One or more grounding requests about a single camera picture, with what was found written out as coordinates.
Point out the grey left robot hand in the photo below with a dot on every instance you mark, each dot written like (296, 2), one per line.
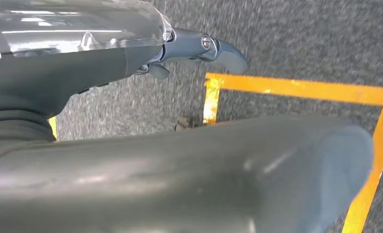
(66, 64)

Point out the yellow floor tape square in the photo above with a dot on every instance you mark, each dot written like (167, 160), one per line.
(307, 88)

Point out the yellow floor tape strip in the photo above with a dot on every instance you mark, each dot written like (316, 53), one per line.
(53, 128)

